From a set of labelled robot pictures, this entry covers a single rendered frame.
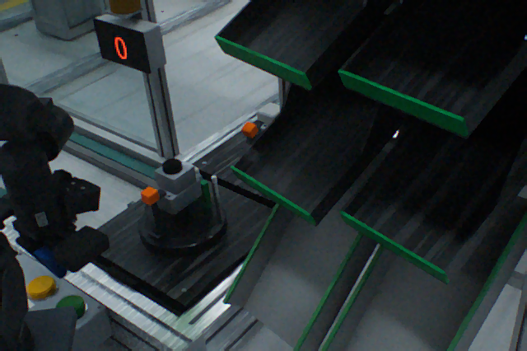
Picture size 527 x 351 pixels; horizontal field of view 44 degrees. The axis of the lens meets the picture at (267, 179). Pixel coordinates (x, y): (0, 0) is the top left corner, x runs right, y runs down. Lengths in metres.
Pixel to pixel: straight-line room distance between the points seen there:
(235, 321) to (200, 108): 0.77
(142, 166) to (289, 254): 0.49
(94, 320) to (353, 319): 0.38
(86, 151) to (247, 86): 0.50
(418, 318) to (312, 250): 0.16
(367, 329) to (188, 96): 1.00
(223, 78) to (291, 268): 0.97
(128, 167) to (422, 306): 0.69
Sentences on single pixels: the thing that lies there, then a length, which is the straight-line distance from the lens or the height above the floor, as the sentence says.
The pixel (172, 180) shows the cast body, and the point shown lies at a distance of 0.97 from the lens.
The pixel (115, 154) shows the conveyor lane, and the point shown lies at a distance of 1.32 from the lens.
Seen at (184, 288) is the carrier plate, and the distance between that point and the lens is 0.95.
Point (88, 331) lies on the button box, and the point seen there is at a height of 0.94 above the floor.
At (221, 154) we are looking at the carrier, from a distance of 1.22.
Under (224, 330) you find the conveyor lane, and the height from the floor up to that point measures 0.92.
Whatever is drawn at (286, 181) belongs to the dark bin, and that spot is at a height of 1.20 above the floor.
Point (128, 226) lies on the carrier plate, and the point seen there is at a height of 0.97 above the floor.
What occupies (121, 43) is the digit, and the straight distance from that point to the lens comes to 1.11.
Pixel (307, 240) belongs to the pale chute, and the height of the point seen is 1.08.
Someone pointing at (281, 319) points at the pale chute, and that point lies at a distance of 0.85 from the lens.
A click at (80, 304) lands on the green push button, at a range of 0.97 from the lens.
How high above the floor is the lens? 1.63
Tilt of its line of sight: 35 degrees down
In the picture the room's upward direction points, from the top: 5 degrees counter-clockwise
